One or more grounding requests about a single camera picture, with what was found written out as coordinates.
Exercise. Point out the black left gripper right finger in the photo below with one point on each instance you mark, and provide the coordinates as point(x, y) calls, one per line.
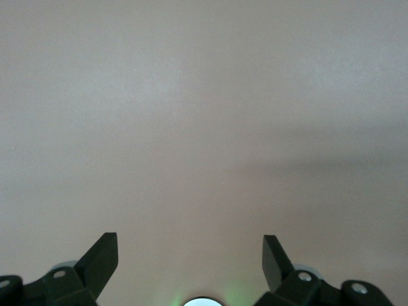
point(277, 271)

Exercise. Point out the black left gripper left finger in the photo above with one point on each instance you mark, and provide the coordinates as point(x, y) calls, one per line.
point(95, 271)

